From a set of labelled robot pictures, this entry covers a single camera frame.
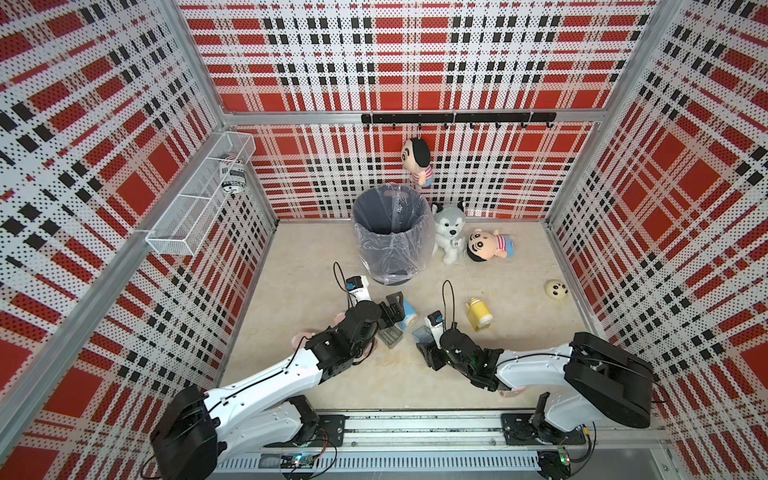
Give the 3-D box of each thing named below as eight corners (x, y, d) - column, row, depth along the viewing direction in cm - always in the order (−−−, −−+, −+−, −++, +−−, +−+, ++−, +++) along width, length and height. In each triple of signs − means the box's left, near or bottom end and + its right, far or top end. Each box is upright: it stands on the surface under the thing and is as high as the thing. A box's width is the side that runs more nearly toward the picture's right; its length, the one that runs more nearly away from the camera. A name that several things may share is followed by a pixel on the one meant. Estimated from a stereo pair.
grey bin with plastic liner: (360, 301, 100) (348, 248, 78) (366, 241, 117) (358, 184, 96) (431, 301, 100) (438, 248, 78) (427, 241, 117) (432, 184, 96)
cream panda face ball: (547, 300, 99) (552, 293, 96) (542, 285, 103) (546, 279, 100) (565, 299, 99) (570, 293, 96) (559, 285, 103) (564, 279, 100)
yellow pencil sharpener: (475, 332, 92) (479, 322, 86) (463, 311, 97) (466, 300, 91) (488, 328, 93) (494, 317, 87) (476, 306, 98) (480, 295, 92)
